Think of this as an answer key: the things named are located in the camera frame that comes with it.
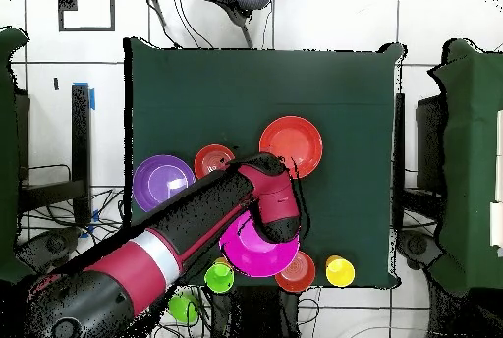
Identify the large orange plastic bowl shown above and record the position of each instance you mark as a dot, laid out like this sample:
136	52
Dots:
298	137

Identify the large pink plastic bowl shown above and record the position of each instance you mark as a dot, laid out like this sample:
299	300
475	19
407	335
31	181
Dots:
251	255

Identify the yellow plastic cup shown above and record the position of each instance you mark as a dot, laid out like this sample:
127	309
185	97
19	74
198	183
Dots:
223	261
341	273

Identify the green plastic cup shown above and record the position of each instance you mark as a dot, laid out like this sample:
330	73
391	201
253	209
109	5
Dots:
218	277

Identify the small orange plastic bowl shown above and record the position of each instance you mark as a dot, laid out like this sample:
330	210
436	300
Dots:
210	157
296	275

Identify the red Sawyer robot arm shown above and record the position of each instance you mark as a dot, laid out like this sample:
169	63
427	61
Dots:
204	212

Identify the dark green tablecloth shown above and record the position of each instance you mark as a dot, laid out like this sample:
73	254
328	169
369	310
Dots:
471	157
220	90
8	157

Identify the purple plastic bowl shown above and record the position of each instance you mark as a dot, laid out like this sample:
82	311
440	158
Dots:
149	180

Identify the light orange plastic cup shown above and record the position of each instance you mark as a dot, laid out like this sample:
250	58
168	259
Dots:
331	258

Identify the green round object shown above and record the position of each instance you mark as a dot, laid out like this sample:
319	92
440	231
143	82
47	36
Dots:
180	306

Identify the blue tape strip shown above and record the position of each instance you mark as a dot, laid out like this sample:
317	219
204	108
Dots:
92	100

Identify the black stand base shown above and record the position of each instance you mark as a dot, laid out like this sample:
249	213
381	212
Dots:
416	245
51	245

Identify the black metal frame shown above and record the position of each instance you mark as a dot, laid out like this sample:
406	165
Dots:
80	137

